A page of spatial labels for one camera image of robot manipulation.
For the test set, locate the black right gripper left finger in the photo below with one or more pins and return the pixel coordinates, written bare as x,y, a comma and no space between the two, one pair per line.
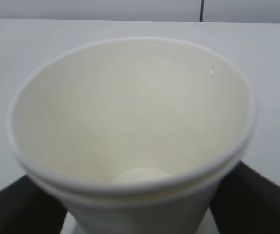
26,209

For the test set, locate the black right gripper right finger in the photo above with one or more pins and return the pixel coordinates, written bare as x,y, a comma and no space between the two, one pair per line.
246,203

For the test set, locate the white paper cup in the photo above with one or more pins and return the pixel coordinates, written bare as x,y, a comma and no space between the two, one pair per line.
133,135

